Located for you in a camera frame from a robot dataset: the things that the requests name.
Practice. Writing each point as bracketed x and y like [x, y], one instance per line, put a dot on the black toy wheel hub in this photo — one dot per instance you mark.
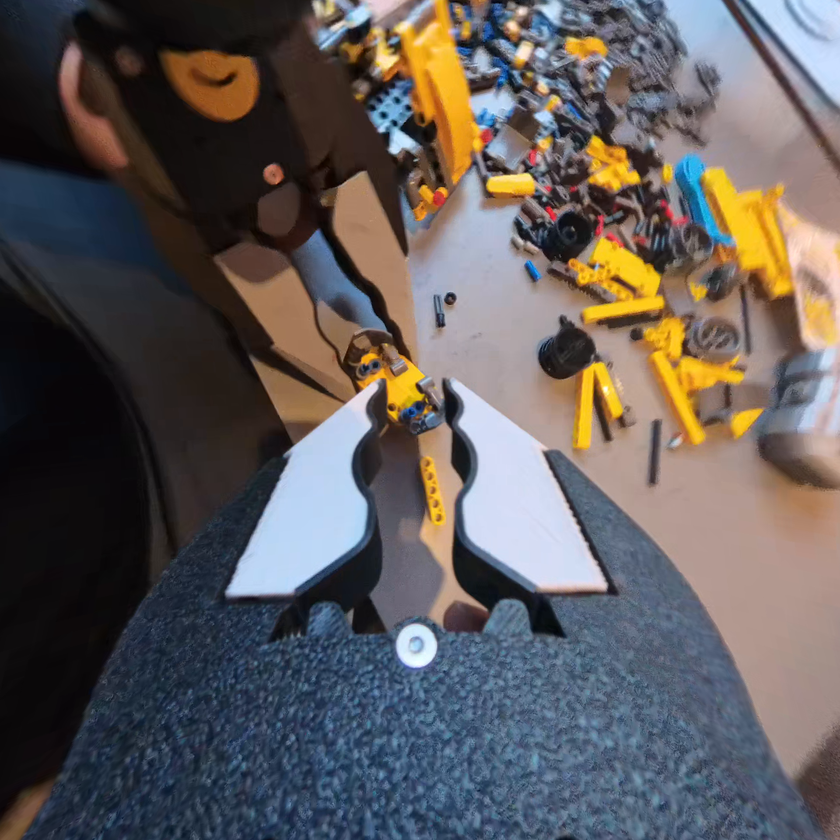
[568, 229]

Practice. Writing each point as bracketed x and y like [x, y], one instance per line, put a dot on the black spoked toy wheel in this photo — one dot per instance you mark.
[565, 351]

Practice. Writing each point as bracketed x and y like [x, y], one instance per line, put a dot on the long black toy axle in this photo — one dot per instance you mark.
[655, 453]

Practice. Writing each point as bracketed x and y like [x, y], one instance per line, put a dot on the partly built yellow toy vehicle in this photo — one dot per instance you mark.
[436, 85]

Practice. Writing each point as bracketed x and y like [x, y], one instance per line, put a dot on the pile of loose toy bricks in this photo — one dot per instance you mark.
[617, 170]

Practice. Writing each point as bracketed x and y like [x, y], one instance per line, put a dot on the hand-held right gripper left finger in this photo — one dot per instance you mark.
[308, 518]

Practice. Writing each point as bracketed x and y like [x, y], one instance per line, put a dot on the small black connector pin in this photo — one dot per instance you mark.
[438, 310]

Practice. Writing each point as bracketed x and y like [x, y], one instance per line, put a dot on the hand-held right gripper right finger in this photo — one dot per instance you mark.
[518, 518]

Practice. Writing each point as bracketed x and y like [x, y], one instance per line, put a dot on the person's torso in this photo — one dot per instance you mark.
[59, 525]

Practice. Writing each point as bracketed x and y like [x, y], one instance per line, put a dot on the grey toy wheel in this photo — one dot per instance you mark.
[714, 336]

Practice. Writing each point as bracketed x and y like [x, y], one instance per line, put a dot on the person's legs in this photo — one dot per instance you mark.
[98, 216]

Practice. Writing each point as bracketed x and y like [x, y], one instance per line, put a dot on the blue connector pin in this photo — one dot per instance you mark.
[532, 270]

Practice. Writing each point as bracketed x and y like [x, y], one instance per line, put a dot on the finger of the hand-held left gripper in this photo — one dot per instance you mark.
[380, 249]
[275, 295]

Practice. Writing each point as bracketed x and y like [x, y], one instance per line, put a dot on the person's left hand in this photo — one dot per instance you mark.
[92, 124]

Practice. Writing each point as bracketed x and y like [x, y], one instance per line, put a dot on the printed instruction booklet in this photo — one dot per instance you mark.
[814, 289]

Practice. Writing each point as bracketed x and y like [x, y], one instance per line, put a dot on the grey desk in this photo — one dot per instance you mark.
[525, 558]

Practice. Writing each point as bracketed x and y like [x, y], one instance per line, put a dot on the blue curved toy panel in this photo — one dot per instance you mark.
[695, 193]

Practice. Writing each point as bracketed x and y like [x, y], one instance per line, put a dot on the yellow and grey brick assembly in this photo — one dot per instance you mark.
[400, 387]

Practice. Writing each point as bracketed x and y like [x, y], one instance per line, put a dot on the thin yellow toy beam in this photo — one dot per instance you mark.
[433, 489]

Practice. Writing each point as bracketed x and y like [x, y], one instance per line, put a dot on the grey toy motor block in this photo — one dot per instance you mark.
[797, 420]

